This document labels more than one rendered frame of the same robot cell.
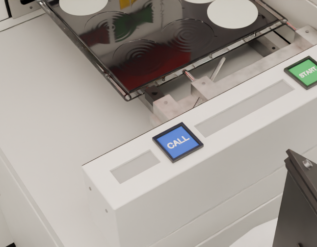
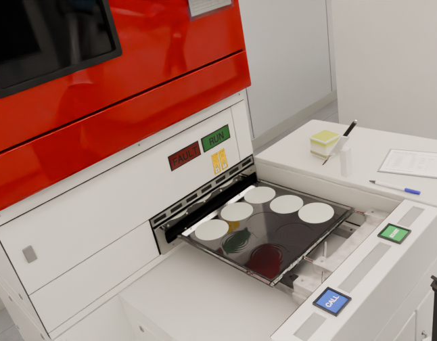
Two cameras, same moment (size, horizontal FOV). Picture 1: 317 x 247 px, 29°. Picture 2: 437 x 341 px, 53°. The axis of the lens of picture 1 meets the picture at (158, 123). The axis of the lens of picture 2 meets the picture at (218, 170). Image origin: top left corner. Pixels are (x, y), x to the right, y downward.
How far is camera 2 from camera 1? 0.22 m
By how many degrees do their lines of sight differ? 21
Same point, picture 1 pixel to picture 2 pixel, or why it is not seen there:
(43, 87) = (201, 296)
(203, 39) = (306, 233)
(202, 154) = (354, 305)
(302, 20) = (364, 206)
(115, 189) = not seen: outside the picture
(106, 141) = (263, 323)
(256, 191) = (387, 331)
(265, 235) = not seen: outside the picture
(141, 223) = not seen: outside the picture
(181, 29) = (287, 231)
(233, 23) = (320, 218)
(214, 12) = (304, 215)
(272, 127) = (389, 275)
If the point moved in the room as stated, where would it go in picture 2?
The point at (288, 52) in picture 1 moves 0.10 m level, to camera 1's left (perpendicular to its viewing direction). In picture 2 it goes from (364, 229) to (331, 239)
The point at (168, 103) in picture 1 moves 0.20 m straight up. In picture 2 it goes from (304, 280) to (295, 208)
